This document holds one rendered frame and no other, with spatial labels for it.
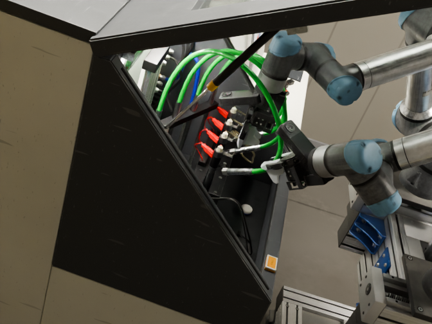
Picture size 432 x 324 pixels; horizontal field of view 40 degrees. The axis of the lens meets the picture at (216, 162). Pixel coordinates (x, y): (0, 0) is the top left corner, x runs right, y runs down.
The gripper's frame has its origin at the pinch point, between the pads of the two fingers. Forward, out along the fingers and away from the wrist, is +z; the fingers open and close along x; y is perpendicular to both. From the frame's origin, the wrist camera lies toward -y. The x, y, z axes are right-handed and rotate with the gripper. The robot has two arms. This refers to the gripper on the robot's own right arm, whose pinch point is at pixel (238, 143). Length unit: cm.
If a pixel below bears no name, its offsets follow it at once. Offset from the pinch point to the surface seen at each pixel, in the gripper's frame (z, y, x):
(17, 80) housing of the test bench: -18, -52, -35
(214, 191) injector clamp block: 16.3, -1.5, -3.9
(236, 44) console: -13.0, -10.8, 35.1
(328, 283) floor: 115, 73, 85
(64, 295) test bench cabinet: 45, -31, -35
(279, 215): 19.6, 19.8, 0.4
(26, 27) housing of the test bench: -31, -51, -35
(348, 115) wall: 78, 66, 199
